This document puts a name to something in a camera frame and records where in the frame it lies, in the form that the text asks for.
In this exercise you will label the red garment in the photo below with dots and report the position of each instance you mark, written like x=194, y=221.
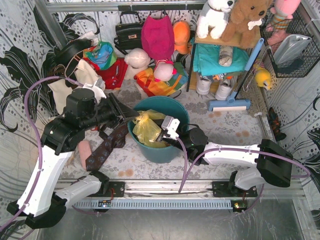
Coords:
x=113, y=76

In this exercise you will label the teal folded cloth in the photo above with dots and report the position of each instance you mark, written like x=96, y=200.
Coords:
x=206, y=60

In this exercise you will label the grey patterned rolled cloth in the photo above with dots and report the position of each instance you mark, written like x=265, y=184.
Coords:
x=225, y=55

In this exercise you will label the brown plush dog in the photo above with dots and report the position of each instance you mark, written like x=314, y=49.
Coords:
x=245, y=19

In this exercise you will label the pink plush toy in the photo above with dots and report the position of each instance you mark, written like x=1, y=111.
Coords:
x=282, y=16

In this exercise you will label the rainbow striped bag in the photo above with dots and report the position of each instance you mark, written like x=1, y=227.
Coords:
x=147, y=85

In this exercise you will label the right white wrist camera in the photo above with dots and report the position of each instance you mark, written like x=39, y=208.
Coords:
x=170, y=126

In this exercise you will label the yellow plush duck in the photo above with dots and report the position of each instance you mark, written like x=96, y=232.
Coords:
x=262, y=76

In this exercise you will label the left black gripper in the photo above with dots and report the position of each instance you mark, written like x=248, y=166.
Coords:
x=113, y=109

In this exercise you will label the white plush dog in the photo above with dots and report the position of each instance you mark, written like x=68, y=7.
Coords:
x=213, y=18

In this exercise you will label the colourful scarf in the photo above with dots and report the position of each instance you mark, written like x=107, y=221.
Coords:
x=101, y=57

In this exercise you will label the teal trash bin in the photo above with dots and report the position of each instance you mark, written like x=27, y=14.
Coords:
x=168, y=106

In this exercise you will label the orange plush toy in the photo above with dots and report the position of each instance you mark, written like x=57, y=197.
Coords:
x=182, y=32

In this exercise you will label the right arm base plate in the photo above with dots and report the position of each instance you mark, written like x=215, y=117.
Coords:
x=225, y=189

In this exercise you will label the silver pouch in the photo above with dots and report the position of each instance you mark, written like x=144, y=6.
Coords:
x=290, y=48

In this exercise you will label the yellow trash bag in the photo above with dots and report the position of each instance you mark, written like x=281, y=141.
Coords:
x=146, y=130

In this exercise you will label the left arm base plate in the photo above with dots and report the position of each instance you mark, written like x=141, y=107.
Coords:
x=113, y=188

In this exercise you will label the black metal shelf rack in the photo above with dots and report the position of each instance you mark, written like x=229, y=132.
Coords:
x=258, y=42

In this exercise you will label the black wire basket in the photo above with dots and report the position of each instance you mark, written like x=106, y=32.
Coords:
x=299, y=67

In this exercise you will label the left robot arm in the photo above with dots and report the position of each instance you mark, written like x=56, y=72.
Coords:
x=42, y=205

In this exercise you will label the brown floral necktie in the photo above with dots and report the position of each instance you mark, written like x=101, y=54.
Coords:
x=115, y=140

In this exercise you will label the pink white plush doll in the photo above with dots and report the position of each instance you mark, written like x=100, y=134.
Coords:
x=164, y=70

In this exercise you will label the white fluffy plush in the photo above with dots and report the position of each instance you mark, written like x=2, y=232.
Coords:
x=137, y=61

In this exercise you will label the black leather handbag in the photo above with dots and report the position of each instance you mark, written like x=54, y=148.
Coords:
x=128, y=35

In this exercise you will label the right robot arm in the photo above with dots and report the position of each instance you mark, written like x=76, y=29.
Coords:
x=262, y=160

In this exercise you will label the pink soft pad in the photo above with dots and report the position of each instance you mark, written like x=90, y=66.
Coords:
x=85, y=151

